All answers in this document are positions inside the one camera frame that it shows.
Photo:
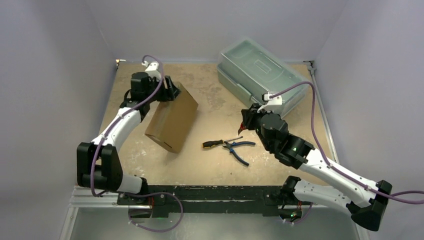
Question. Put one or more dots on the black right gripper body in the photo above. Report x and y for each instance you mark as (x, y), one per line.
(249, 117)

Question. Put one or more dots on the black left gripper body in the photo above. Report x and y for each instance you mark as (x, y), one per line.
(155, 86)

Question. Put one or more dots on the red utility knife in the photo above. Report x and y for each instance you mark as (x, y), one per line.
(242, 127)

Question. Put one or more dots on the brown cardboard express box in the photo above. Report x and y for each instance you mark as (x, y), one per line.
(173, 120)

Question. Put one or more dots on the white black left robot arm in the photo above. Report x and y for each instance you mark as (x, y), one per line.
(98, 164)

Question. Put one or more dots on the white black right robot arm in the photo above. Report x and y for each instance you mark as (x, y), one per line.
(368, 199)

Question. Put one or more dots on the translucent green plastic toolbox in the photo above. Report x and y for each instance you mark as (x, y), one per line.
(248, 71)

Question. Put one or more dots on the yellow black screwdriver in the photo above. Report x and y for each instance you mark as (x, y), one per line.
(213, 143)

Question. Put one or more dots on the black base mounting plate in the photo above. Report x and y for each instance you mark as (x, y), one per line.
(267, 200)

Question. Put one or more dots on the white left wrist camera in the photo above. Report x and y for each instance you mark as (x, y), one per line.
(153, 69)

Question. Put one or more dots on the aluminium frame rail right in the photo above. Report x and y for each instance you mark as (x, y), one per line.
(312, 70)

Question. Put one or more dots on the aluminium frame rail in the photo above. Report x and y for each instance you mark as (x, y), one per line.
(101, 218)
(312, 70)

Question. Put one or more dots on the aluminium front frame rail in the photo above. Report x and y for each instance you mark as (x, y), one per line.
(101, 218)

